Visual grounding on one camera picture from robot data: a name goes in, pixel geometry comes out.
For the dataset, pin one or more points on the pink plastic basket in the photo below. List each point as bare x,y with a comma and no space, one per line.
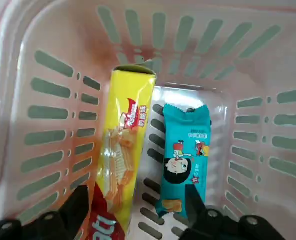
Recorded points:
50,75

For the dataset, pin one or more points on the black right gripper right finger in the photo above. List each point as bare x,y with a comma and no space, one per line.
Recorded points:
195,212

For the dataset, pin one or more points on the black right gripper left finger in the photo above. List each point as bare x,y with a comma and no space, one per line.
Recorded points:
70,212

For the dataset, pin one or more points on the yellow wafer box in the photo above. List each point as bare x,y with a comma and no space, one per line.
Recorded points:
122,125

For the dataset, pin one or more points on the teal snack packet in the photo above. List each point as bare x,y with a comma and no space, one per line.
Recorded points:
185,140

